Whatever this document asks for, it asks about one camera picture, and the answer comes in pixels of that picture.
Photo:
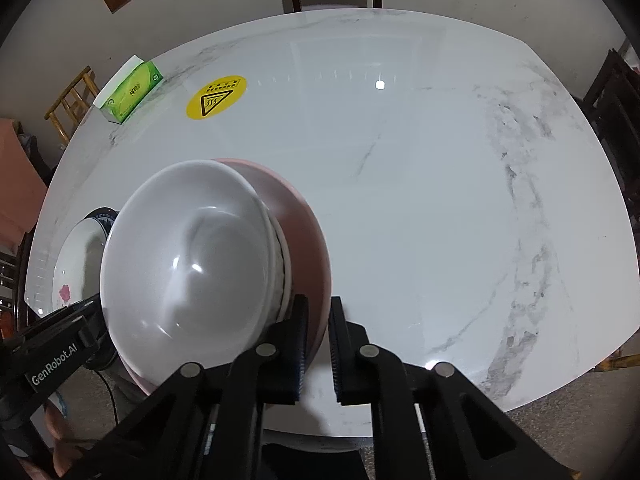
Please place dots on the orange wooden object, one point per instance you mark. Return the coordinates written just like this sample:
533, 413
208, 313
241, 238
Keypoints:
620, 361

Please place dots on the white ribbed bowl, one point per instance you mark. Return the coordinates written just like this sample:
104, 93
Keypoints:
286, 270

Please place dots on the green tissue box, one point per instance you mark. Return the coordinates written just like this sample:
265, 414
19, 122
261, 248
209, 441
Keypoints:
132, 92

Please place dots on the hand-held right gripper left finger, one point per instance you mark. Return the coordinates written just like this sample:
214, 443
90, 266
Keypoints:
292, 355

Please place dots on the round yellow warning sticker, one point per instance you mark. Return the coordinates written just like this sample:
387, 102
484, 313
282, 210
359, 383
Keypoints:
216, 97

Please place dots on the pink cloth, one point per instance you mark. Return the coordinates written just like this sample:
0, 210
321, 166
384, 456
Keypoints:
20, 185

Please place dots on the large blue floral plate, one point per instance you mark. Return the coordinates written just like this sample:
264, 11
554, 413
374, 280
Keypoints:
100, 214

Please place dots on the dark wooden furniture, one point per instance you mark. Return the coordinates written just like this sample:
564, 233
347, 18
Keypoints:
12, 280

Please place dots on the white printed bowl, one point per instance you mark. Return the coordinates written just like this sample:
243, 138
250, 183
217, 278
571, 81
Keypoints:
190, 260

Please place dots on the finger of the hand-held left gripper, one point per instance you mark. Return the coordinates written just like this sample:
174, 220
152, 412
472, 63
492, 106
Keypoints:
70, 312

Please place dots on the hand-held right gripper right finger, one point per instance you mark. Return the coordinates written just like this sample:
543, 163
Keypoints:
345, 360

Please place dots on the white plate with pink flowers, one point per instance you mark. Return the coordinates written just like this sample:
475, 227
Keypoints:
80, 260

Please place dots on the bamboo chair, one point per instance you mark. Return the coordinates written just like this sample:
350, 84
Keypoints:
72, 105

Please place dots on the pink bowl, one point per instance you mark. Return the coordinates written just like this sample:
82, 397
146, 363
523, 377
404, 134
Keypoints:
305, 240

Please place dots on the person's left hand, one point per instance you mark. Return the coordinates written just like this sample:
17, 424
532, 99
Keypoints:
65, 440

